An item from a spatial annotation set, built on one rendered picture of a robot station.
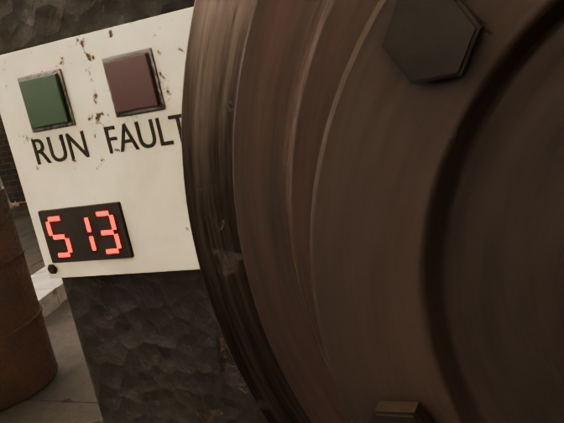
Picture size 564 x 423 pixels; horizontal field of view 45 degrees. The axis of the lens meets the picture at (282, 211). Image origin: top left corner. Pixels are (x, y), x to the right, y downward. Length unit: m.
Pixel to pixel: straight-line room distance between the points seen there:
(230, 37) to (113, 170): 0.24
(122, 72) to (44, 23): 0.09
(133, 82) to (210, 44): 0.19
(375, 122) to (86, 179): 0.37
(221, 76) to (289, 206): 0.07
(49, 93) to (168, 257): 0.15
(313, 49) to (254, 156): 0.06
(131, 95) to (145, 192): 0.07
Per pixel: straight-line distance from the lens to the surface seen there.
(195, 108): 0.32
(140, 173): 0.51
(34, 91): 0.54
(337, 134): 0.20
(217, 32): 0.31
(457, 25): 0.18
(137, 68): 0.48
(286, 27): 0.27
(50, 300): 4.27
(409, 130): 0.19
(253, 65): 0.28
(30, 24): 0.57
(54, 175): 0.56
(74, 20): 0.54
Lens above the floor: 1.20
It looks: 13 degrees down
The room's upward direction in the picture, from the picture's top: 12 degrees counter-clockwise
